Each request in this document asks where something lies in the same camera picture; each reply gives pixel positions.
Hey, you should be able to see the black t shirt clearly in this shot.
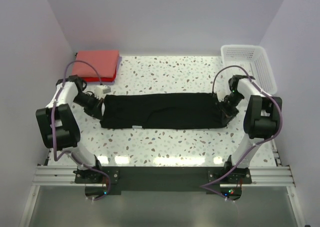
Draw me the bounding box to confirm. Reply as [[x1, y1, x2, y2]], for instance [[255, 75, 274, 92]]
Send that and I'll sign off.
[[100, 93, 231, 130]]

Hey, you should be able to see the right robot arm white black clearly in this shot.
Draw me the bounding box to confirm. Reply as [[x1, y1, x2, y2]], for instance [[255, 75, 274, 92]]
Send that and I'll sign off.
[[217, 75, 283, 173]]

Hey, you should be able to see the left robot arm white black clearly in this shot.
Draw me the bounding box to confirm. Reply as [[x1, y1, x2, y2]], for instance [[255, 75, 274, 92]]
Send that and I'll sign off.
[[35, 75, 103, 173]]

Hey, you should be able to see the red folded t shirt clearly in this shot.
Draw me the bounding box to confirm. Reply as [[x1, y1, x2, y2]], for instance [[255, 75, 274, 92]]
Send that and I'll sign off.
[[82, 73, 117, 83]]

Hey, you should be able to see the white plastic basket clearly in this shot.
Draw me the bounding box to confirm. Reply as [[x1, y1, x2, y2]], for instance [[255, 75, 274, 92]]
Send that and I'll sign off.
[[220, 44, 278, 96]]

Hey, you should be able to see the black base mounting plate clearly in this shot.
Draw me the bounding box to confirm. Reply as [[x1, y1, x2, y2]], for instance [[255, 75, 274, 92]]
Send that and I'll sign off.
[[74, 165, 253, 197]]

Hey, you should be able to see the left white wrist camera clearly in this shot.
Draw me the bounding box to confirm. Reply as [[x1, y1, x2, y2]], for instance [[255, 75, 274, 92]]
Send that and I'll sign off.
[[94, 85, 111, 99]]

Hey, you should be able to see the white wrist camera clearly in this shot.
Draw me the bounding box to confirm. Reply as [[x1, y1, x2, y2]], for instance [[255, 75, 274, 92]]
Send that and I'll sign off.
[[94, 85, 111, 99], [212, 91, 226, 102]]

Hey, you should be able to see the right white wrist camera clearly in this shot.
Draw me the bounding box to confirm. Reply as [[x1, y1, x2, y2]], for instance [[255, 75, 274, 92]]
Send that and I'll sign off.
[[212, 91, 226, 102]]

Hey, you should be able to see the aluminium rail frame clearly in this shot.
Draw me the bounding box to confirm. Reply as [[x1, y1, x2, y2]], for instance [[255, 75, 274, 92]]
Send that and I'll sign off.
[[31, 146, 297, 188]]

